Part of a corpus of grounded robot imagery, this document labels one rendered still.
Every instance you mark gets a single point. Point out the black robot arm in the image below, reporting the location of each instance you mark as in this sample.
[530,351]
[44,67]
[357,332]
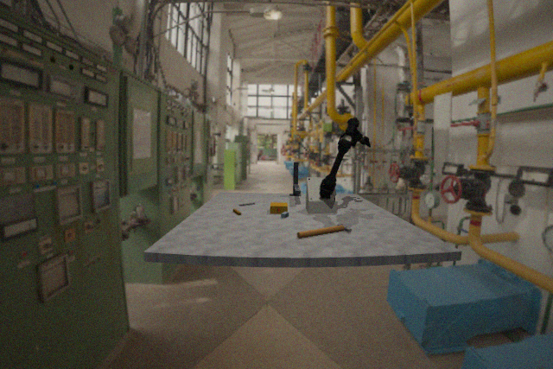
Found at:
[328,184]

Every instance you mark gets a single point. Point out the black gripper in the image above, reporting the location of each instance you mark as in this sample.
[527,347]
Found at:
[362,139]

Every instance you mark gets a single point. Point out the hammer with orange handle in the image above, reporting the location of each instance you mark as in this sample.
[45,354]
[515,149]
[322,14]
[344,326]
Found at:
[330,229]

